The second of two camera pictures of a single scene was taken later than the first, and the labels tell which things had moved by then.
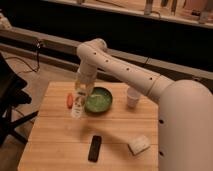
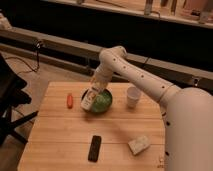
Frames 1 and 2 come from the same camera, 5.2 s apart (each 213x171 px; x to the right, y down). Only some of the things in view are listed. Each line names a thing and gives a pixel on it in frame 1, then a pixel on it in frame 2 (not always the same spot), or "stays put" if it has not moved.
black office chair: (11, 95) stays put
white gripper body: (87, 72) to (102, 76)
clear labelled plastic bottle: (78, 108) to (87, 97)
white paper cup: (132, 97) stays put
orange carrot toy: (70, 101) stays put
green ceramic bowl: (99, 101) stays put
